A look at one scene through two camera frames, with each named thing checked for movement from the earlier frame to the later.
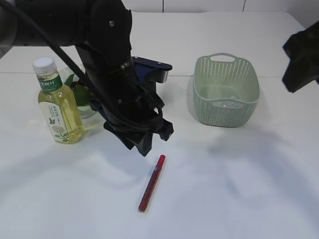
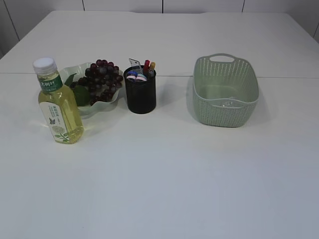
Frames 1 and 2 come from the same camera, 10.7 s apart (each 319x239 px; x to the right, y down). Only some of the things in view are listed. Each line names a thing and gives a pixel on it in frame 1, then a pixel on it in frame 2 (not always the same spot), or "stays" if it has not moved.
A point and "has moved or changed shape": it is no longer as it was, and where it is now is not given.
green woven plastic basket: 226,89 stays
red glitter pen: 151,183 has moved or changed shape
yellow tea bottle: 57,103 stays
